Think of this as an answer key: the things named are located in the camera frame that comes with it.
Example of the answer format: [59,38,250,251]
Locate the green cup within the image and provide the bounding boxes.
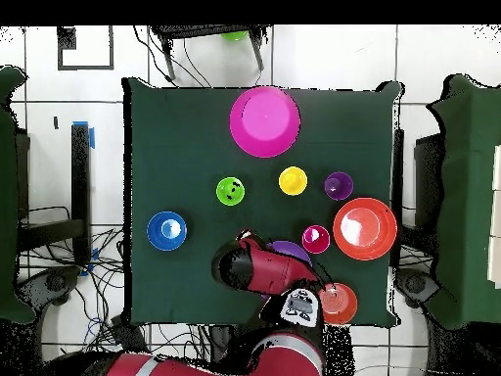
[215,176,247,208]

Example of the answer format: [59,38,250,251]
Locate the purple bowl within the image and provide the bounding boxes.
[265,240,313,267]

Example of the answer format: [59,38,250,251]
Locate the red cup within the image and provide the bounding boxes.
[300,224,331,255]

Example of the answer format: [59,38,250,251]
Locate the pink bowl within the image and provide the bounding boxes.
[229,86,302,159]

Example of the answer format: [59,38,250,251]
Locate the green bowl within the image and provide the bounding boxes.
[220,29,250,43]

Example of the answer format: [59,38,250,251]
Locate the yellow cup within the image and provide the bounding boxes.
[278,165,309,197]

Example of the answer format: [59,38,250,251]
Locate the blue bowl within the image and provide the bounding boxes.
[146,211,188,252]

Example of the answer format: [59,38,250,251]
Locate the purple cup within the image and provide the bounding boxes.
[323,170,354,202]

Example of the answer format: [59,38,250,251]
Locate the large orange bowl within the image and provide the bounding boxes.
[333,197,399,262]

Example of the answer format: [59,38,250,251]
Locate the dark green tablecloth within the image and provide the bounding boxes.
[121,76,405,329]

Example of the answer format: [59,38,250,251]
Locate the small orange bowl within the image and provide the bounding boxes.
[318,282,358,326]

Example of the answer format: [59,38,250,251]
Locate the blue tape strip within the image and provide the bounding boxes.
[72,119,96,150]

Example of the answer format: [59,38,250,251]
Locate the black power brick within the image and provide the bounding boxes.
[110,312,149,353]

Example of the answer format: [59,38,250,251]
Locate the black metal stool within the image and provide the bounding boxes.
[149,23,272,82]

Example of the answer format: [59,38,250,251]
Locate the black cross beam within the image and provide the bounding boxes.
[17,217,86,252]

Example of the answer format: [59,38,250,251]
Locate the green side table cloth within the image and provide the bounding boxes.
[0,65,37,325]
[425,72,501,331]

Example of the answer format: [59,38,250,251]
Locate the white boxes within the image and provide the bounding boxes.
[486,143,501,291]

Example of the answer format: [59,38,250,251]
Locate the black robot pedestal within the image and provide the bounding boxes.
[208,324,236,365]

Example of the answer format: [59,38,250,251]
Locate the black upright post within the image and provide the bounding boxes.
[70,122,92,264]

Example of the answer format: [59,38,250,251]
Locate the black pedestal foot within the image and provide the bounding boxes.
[15,264,84,312]
[394,267,441,310]

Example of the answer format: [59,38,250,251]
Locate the cable bundle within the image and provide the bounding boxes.
[17,205,132,353]

